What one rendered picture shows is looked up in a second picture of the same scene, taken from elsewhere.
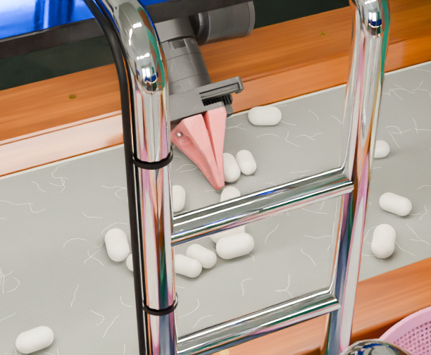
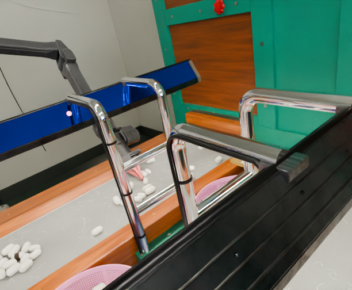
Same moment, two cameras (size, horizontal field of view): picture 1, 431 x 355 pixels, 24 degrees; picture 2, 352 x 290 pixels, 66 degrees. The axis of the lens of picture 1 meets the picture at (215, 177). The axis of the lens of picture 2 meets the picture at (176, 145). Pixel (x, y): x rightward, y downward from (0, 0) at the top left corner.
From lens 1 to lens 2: 0.19 m
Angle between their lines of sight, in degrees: 17
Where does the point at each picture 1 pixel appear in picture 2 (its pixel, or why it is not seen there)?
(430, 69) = not seen: hidden behind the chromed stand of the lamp
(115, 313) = (120, 217)
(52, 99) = (90, 173)
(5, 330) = (88, 232)
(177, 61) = (121, 148)
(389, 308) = (196, 189)
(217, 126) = not seen: hidden behind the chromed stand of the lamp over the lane
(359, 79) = (163, 111)
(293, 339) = (172, 204)
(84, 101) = (99, 171)
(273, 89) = not seen: hidden behind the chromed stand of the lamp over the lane
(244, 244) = (152, 188)
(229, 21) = (133, 136)
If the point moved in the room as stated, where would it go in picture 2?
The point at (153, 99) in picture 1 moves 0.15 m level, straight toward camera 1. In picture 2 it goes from (105, 122) to (114, 149)
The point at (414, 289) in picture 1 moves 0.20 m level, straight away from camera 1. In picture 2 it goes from (201, 183) to (197, 153)
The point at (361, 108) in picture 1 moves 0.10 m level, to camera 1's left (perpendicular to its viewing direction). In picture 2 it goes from (166, 119) to (125, 131)
